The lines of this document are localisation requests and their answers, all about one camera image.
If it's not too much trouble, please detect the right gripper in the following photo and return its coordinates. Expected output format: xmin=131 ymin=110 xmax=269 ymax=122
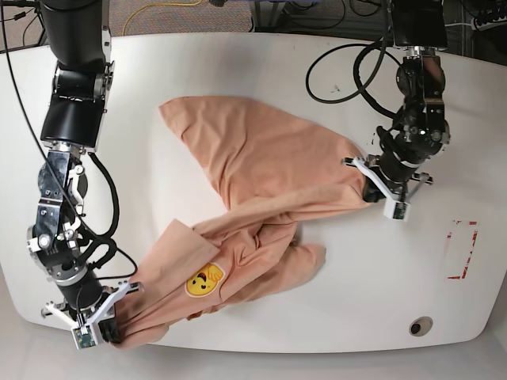
xmin=42 ymin=279 xmax=141 ymax=343

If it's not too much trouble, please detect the right table cable grommet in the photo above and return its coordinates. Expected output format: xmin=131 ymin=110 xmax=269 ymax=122
xmin=409 ymin=316 xmax=433 ymax=337

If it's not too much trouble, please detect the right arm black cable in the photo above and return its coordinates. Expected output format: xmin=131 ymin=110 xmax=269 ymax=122
xmin=0 ymin=39 xmax=140 ymax=280

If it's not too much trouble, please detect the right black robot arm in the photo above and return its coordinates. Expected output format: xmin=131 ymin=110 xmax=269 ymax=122
xmin=27 ymin=1 xmax=141 ymax=349

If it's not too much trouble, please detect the peach orange t-shirt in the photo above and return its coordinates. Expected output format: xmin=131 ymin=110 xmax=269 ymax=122
xmin=116 ymin=96 xmax=366 ymax=349

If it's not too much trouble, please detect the yellow cable on floor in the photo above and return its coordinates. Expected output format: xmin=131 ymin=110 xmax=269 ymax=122
xmin=122 ymin=0 xmax=203 ymax=36

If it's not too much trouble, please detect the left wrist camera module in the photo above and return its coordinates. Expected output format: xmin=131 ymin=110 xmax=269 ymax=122
xmin=383 ymin=198 xmax=411 ymax=221

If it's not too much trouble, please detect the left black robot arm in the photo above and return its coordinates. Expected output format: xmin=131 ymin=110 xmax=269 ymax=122
xmin=362 ymin=1 xmax=450 ymax=201

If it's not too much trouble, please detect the red tape rectangle marking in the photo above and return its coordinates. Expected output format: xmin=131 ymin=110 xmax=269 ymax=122
xmin=444 ymin=220 xmax=479 ymax=280

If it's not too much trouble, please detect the black tripod stand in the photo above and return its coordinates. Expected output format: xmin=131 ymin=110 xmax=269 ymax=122
xmin=2 ymin=6 xmax=47 ymax=49

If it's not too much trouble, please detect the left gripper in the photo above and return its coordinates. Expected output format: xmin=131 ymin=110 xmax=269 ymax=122
xmin=341 ymin=152 xmax=433 ymax=203

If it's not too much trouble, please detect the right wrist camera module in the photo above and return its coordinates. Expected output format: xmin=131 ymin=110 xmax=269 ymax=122
xmin=71 ymin=325 xmax=98 ymax=350

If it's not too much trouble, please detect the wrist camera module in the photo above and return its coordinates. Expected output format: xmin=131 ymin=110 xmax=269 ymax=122
xmin=71 ymin=325 xmax=98 ymax=350
xmin=383 ymin=198 xmax=411 ymax=221

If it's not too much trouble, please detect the white power strip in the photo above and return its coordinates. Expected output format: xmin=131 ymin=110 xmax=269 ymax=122
xmin=471 ymin=8 xmax=506 ymax=32

